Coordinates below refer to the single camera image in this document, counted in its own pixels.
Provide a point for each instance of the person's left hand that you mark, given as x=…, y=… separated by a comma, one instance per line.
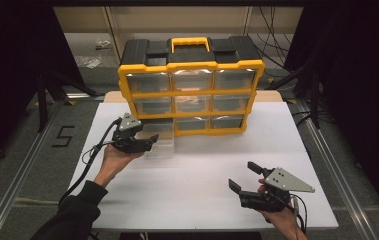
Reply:
x=113, y=165

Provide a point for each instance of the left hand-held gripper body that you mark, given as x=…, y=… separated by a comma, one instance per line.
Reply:
x=127, y=140

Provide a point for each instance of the aluminium floor rail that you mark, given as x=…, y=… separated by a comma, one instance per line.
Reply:
x=20, y=176
x=337, y=170

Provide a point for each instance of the small clear plastic bag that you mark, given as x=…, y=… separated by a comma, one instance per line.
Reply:
x=103, y=44

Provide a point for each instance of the large clear plastic bag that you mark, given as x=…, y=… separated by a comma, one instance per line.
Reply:
x=89, y=62

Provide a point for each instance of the white upright post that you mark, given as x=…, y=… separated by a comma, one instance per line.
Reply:
x=112, y=26

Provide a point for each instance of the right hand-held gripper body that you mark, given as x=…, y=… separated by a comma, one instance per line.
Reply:
x=270, y=196

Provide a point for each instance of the clear plastic drawer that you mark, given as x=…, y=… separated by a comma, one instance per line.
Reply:
x=162, y=146

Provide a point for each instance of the black curtain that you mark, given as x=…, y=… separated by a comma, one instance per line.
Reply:
x=360, y=83
x=7, y=66

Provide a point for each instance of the set of clear cabinet drawers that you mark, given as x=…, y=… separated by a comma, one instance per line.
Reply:
x=148, y=82

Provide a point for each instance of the yellow black organizer cabinet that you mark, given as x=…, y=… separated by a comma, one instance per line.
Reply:
x=190, y=51

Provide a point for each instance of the person's right hand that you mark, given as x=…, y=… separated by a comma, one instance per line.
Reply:
x=283, y=223

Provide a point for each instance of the black metal stand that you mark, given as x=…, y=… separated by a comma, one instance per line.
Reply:
x=42, y=103
x=315, y=100

